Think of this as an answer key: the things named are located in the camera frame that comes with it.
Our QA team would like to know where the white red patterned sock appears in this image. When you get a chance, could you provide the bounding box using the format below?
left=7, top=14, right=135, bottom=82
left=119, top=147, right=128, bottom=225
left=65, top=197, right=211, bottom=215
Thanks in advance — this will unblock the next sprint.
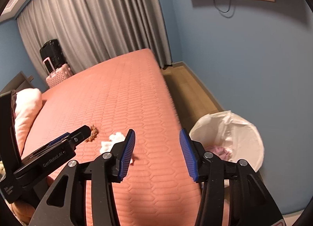
left=100, top=132, right=135, bottom=165

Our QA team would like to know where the purple cloth pouch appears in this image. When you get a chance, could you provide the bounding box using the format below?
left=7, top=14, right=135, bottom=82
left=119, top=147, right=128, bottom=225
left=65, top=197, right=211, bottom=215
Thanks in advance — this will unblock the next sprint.
left=204, top=145, right=232, bottom=161

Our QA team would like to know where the white lined trash bin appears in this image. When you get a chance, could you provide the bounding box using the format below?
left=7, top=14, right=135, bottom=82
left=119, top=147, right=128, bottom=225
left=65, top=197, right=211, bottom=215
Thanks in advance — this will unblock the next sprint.
left=189, top=111, right=264, bottom=171

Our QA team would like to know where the person left hand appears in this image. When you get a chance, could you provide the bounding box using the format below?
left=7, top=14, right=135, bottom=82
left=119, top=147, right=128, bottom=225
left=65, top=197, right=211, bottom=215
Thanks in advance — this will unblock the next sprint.
left=9, top=201, right=36, bottom=225

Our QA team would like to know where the brown scrunchie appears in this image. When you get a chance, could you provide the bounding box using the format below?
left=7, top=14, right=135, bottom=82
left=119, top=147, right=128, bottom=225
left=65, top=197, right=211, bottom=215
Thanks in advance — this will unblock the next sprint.
left=85, top=125, right=99, bottom=142

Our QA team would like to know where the salmon quilted bed mattress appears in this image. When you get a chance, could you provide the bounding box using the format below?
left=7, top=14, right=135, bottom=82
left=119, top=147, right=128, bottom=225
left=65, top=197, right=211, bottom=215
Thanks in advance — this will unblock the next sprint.
left=23, top=49, right=201, bottom=225

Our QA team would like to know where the pink suitcase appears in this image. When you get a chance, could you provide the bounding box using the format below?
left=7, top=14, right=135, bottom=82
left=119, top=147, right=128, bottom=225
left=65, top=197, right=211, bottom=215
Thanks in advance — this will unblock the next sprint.
left=43, top=57, right=73, bottom=88

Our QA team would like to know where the dark wooden headboard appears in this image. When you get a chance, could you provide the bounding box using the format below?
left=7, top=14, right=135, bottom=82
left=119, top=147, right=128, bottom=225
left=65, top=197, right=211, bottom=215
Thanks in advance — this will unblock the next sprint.
left=1, top=71, right=34, bottom=94

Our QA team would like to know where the black suitcase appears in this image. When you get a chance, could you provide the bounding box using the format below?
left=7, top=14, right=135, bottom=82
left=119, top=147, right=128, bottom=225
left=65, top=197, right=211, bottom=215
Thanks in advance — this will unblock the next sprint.
left=39, top=39, right=67, bottom=69

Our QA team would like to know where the grey pleated curtain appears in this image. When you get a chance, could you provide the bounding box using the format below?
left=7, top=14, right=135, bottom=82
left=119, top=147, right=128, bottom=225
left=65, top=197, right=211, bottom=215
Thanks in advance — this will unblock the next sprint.
left=17, top=0, right=172, bottom=79

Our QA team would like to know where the black power cable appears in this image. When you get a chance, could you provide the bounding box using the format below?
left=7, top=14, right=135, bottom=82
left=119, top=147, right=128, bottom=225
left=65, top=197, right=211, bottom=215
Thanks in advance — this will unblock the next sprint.
left=210, top=0, right=237, bottom=14

